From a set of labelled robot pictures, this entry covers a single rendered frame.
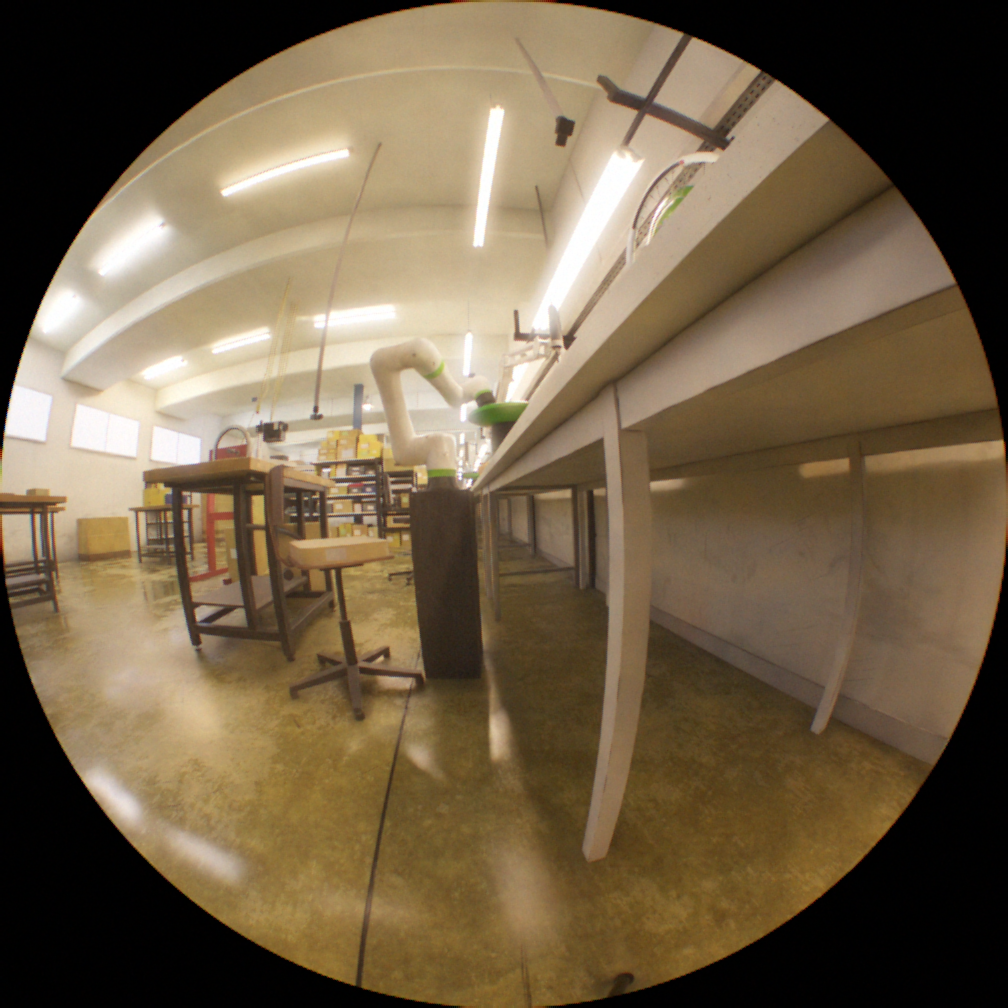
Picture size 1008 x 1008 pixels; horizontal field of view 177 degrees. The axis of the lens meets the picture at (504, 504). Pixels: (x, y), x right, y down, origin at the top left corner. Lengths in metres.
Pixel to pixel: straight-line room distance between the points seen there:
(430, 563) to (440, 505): 0.23
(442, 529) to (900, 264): 1.30
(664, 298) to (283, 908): 1.05
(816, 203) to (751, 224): 0.04
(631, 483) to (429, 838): 0.83
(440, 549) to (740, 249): 1.24
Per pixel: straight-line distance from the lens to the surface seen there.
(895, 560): 1.14
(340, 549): 1.18
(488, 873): 0.82
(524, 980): 0.74
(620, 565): 0.40
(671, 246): 0.24
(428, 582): 1.32
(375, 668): 1.44
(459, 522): 1.27
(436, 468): 1.33
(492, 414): 1.10
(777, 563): 1.35
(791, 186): 0.21
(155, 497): 6.84
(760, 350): 0.24
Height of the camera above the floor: 0.73
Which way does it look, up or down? level
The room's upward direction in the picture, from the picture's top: 3 degrees counter-clockwise
